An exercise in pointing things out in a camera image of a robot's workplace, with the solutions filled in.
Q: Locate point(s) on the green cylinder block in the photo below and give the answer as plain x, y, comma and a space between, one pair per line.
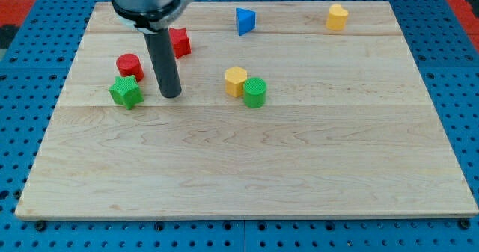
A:
254, 92

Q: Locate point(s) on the yellow heart block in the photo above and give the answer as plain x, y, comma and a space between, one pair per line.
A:
337, 17

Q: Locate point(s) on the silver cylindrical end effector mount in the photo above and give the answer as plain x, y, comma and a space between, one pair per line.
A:
149, 16

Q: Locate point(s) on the wooden board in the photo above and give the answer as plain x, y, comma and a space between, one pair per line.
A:
348, 129

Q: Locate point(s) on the green star block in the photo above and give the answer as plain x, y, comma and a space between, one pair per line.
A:
126, 92

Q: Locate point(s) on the blue triangle block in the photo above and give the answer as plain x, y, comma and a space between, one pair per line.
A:
245, 21

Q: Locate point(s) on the red star block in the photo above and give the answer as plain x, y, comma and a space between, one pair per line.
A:
180, 42

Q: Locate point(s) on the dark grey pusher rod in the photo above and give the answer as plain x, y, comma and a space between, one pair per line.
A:
164, 63

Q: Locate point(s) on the yellow hexagon block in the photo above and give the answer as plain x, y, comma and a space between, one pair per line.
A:
235, 78

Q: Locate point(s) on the red cylinder block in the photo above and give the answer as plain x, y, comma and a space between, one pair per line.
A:
129, 65

